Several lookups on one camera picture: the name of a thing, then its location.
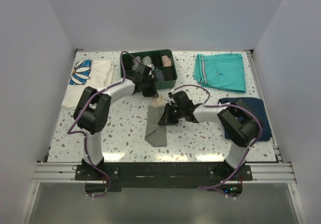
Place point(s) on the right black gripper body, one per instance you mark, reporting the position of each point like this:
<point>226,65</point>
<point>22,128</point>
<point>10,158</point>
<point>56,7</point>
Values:
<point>173,113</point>

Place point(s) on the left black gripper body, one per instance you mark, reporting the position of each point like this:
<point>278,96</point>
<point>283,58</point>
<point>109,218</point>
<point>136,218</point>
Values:
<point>148,90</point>

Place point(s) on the grey cream underwear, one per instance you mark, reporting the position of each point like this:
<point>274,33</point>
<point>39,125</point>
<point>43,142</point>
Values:
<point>156,135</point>

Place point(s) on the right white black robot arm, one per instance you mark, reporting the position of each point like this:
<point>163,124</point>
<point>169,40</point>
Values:
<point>243,127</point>

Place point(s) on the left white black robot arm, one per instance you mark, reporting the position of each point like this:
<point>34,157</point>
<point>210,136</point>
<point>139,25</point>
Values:
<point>91,113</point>

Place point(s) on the black rolled underwear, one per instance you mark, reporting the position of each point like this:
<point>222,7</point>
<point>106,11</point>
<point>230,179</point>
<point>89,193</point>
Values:
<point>169,73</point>

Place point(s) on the pink rolled underwear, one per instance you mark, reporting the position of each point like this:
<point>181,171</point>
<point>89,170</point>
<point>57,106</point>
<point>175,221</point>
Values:
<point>166,61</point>

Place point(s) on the navy striped rolled sock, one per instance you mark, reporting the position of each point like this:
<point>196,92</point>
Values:
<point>159,75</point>

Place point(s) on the green compartment organizer tray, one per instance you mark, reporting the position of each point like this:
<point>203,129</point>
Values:
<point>156,57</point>

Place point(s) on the grey striped rolled sock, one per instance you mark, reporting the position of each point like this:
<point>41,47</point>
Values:
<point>136,60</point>

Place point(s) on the white grey rolled sock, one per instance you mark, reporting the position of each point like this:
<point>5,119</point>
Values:
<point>146,60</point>

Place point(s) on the white daisy print shirt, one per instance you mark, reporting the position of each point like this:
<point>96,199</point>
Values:
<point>85,73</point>

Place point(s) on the teal folded shorts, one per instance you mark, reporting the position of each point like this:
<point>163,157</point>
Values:
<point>221,71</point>

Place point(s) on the navy folded garment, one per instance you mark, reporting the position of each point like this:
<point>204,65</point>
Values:
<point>257,106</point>

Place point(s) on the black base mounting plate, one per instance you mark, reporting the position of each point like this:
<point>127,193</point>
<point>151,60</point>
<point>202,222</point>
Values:
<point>119,175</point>

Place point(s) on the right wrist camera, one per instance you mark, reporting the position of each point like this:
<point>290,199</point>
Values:
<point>181,99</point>

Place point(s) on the aluminium frame rail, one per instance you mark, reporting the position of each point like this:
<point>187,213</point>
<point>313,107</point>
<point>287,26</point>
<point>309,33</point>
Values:
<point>54,172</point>

